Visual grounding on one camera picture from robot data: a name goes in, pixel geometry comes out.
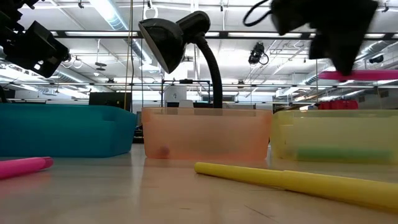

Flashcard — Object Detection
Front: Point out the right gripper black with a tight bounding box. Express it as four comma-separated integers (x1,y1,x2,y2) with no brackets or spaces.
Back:
269,0,379,77

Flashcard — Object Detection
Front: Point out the slim pink marker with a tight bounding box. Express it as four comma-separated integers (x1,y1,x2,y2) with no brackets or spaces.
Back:
318,70,398,83

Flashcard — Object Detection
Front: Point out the translucent yellow plastic bin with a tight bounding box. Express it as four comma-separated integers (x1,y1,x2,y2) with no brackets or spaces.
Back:
269,109,398,166

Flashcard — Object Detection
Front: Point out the pink highlighter with clip cap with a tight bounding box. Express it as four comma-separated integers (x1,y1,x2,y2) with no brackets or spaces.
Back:
0,156,54,180

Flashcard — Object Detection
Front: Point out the red storage bin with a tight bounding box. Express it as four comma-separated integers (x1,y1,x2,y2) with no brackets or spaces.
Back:
318,99,359,110

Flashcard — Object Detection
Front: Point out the teal plastic bin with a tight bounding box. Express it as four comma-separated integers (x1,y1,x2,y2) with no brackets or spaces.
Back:
0,103,137,158

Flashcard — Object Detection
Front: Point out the black monitor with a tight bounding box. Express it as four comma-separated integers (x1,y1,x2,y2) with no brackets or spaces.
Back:
88,91,133,112

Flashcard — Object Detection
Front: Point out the yellow highlighter with clip cap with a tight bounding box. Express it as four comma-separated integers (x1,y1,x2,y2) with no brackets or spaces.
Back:
194,161,398,214

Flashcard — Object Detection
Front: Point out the black gooseneck desk lamp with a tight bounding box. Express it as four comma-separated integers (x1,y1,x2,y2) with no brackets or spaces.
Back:
138,11,224,109

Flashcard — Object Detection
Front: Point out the translucent orange plastic bin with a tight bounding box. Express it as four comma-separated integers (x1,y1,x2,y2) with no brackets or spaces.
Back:
141,107,273,162

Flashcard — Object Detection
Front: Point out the white box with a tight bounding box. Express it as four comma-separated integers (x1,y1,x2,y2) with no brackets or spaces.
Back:
164,85,187,103

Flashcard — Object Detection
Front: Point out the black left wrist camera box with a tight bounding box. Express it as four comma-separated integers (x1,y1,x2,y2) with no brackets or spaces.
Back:
4,20,71,78

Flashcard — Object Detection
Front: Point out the grey hanging cable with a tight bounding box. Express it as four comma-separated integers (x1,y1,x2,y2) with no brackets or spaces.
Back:
313,58,319,103

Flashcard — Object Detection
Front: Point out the black hanging camera with cable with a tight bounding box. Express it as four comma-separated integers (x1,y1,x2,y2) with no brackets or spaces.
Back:
248,42,270,66

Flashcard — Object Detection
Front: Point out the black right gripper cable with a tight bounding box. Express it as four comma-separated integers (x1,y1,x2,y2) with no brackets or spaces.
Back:
242,0,273,27

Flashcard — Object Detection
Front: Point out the black metal rig frame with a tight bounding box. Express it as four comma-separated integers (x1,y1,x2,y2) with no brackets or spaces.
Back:
51,30,398,40

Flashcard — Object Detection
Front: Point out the yellow hanging cord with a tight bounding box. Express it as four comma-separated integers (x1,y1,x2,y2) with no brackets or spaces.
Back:
123,0,134,110

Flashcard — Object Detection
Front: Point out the black background stand frame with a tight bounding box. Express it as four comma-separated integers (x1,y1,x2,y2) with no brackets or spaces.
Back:
160,79,212,108

